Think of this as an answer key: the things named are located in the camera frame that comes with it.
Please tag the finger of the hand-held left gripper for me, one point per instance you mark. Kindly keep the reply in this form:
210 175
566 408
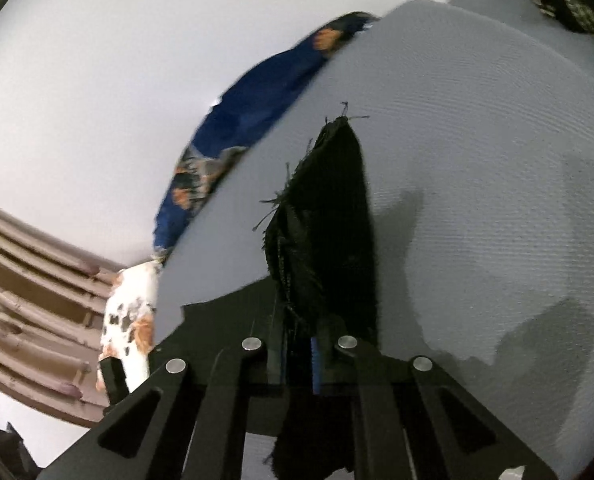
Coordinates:
113 380

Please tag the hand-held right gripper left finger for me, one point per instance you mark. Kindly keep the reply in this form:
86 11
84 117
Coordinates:
217 410

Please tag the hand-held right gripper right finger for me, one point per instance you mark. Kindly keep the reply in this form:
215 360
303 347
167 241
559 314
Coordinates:
318 362

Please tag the black pants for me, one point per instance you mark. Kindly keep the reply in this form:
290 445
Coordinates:
327 235

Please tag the white floral pillow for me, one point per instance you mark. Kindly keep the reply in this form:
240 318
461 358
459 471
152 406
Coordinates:
132 325

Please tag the brown pleated curtain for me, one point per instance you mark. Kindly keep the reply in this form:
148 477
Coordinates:
27 320

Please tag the blue floral blanket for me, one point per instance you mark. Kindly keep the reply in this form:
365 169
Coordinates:
247 130

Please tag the grey mesh mat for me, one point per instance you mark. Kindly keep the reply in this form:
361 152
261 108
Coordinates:
477 160

